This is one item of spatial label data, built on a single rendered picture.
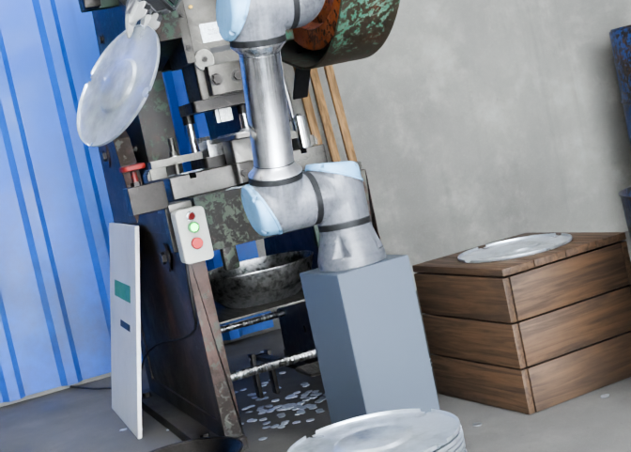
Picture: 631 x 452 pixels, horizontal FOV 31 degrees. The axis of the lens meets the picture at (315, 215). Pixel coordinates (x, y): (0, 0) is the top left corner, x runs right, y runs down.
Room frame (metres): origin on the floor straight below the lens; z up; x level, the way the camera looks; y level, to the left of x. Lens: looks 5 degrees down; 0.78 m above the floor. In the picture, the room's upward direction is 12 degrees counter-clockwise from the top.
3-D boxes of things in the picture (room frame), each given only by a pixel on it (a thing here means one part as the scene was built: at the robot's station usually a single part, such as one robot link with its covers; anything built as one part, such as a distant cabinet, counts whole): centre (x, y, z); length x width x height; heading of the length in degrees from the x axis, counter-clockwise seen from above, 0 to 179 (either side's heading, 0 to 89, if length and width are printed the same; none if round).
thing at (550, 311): (2.82, -0.48, 0.18); 0.40 x 0.38 x 0.35; 26
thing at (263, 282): (3.17, 0.20, 0.36); 0.34 x 0.34 x 0.10
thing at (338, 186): (2.45, -0.05, 0.62); 0.13 x 0.12 x 0.14; 111
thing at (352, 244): (2.45, -0.06, 0.50); 0.15 x 0.15 x 0.10
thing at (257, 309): (3.18, 0.20, 0.31); 0.43 x 0.42 x 0.01; 110
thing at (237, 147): (3.00, 0.14, 0.72); 0.25 x 0.14 x 0.14; 20
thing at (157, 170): (3.11, 0.36, 0.76); 0.17 x 0.06 x 0.10; 110
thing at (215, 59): (3.13, 0.18, 1.04); 0.17 x 0.15 x 0.30; 20
